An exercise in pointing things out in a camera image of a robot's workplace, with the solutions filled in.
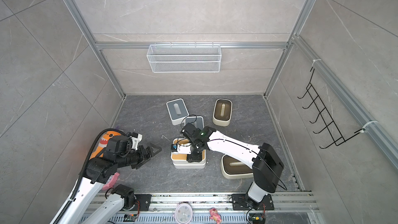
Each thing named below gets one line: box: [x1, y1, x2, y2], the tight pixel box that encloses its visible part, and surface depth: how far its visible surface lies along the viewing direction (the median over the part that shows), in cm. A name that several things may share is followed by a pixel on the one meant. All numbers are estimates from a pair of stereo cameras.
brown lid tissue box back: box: [212, 98, 233, 127], surface depth 106 cm
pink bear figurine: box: [208, 207, 222, 224], surface depth 70 cm
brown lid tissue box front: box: [220, 154, 254, 179], surface depth 81 cm
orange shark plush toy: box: [88, 130, 122, 161], surface depth 88 cm
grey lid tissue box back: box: [165, 98, 190, 126], surface depth 106 cm
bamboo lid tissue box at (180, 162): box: [171, 155, 207, 169], surface depth 78 cm
